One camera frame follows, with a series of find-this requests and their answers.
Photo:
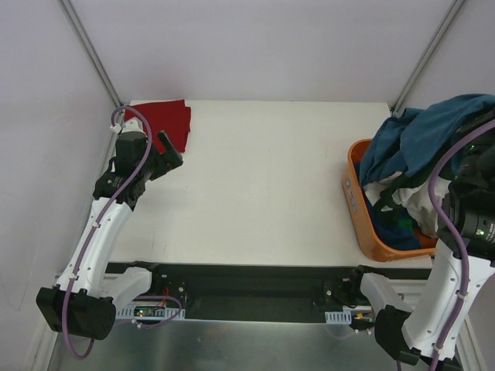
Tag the royal blue t shirt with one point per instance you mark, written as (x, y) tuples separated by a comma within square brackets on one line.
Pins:
[(398, 235)]

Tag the orange plastic basket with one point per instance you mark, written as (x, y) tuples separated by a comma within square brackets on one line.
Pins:
[(369, 242)]

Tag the folded red t shirt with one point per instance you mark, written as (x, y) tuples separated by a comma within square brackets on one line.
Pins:
[(172, 117)]

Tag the dark green t shirt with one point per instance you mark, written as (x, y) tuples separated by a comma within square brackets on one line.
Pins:
[(392, 204)]

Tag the white cable duct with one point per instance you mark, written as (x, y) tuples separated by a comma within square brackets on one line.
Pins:
[(343, 317), (149, 313)]

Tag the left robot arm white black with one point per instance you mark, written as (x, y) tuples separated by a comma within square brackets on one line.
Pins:
[(80, 303)]

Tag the left aluminium frame post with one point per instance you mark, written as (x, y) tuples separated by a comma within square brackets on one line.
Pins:
[(89, 49)]

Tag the left white cable duct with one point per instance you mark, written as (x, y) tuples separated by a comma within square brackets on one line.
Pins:
[(149, 313)]

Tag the white t shirt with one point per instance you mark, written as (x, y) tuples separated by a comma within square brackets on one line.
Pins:
[(420, 205)]

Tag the aluminium frame post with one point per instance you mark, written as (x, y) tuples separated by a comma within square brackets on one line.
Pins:
[(448, 20), (89, 49)]

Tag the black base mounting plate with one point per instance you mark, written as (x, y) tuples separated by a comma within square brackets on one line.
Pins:
[(261, 293)]

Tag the right aluminium frame post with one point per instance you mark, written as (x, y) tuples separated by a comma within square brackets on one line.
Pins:
[(448, 20)]

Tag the teal blue t shirt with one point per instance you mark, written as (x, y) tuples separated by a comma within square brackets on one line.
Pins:
[(406, 143)]

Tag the right white cable duct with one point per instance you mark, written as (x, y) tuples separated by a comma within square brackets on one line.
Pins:
[(343, 317)]

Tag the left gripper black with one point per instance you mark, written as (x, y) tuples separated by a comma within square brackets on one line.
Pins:
[(167, 159)]

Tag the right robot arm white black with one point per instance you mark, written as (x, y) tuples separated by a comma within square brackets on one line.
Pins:
[(461, 190)]

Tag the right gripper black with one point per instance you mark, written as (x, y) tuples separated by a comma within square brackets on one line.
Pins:
[(471, 177)]

